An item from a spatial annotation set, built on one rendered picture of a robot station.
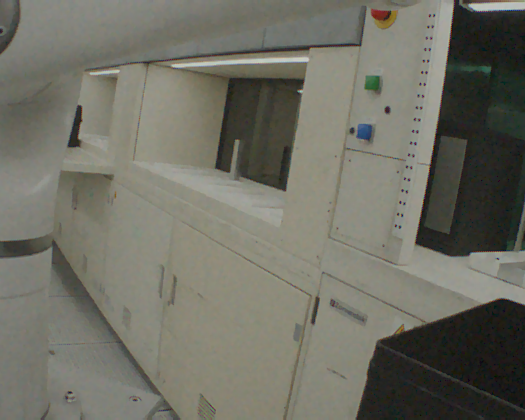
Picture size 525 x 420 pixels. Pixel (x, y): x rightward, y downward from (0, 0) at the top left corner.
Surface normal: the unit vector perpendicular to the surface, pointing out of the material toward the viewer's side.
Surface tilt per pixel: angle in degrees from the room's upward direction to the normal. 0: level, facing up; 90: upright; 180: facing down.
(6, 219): 85
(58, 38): 94
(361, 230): 90
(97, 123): 90
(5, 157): 25
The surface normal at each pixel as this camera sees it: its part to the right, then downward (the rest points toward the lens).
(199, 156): 0.54, 0.22
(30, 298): 0.90, 0.21
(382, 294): -0.83, -0.04
